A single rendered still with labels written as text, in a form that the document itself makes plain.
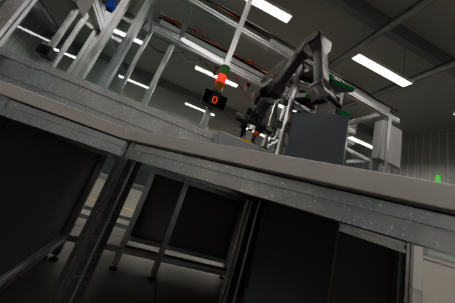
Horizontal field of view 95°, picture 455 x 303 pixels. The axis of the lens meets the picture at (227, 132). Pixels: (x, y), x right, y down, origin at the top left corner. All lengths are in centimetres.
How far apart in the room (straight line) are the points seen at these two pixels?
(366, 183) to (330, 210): 6
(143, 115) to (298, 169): 51
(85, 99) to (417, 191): 74
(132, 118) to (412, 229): 66
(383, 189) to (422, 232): 6
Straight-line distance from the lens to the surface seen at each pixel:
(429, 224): 35
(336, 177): 33
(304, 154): 58
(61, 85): 76
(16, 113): 69
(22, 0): 86
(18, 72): 82
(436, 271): 482
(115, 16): 125
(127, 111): 71
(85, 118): 63
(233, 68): 230
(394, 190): 33
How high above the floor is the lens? 77
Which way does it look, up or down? 17 degrees up
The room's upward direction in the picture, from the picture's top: 18 degrees clockwise
